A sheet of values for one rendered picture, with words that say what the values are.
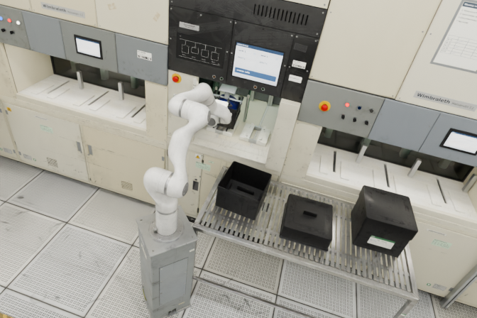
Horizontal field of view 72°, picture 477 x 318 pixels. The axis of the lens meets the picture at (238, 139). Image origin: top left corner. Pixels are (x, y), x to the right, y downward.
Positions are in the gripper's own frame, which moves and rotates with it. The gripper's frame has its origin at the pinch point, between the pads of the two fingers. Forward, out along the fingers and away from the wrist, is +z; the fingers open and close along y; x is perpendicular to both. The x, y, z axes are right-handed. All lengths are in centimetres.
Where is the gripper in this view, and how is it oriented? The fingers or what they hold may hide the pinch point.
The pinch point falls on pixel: (223, 99)
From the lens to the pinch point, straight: 233.4
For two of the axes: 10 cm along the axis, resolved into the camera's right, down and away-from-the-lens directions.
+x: 1.4, -8.1, -5.7
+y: 9.7, 2.4, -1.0
